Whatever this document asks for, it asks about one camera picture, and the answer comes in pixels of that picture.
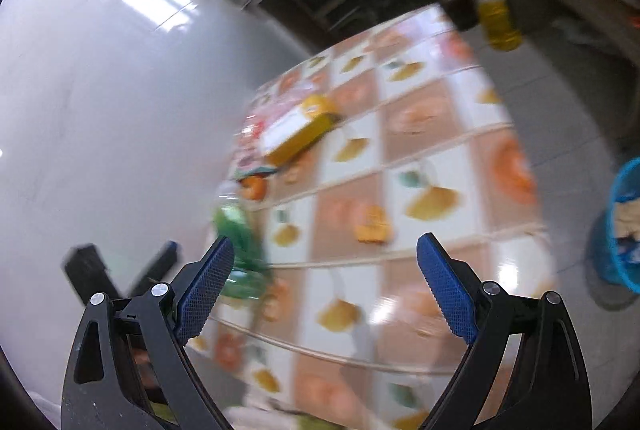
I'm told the green plastic bottle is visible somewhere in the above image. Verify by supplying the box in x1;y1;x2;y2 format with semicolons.
210;192;273;305

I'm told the yellow cardboard box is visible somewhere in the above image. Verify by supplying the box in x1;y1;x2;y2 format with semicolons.
262;94;343;168

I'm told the cooking oil bottle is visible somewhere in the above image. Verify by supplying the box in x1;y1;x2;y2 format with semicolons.
470;0;523;53

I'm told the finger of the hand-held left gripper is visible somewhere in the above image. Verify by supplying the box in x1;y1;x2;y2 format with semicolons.
129;240;180;297
61;243;120;301

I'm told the clear red-printed wrapper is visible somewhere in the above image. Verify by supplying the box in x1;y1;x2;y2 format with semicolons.
235;80;321;175

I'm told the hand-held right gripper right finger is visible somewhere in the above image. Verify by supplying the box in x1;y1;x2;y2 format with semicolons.
416;232;593;430

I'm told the blue plastic waste bin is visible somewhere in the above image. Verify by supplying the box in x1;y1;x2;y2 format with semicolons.
587;157;640;295

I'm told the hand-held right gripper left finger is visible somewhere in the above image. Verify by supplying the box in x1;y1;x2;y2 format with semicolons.
61;236;236;430

